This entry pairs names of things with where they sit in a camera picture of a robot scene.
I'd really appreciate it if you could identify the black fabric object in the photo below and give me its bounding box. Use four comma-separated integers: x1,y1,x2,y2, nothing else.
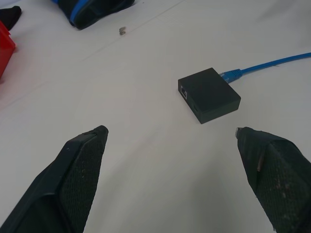
0,5,22,32

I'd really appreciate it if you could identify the red plastic bin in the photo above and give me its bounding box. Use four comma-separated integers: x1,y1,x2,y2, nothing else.
0,20,17,81

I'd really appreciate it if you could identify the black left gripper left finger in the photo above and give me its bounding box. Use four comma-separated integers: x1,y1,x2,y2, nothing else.
0,125,109,233

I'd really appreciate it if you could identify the blue Ethernet cable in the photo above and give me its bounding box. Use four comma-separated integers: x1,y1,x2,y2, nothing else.
219,52,311,83

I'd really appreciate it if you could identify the small black network box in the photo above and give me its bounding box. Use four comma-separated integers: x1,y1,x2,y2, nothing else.
177,67,242,125

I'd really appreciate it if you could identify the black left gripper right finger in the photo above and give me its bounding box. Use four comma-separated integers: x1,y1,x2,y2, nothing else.
234,126,311,233

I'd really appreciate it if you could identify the black bag with blue trim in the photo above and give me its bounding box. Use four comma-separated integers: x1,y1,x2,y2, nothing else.
50,0,136,31

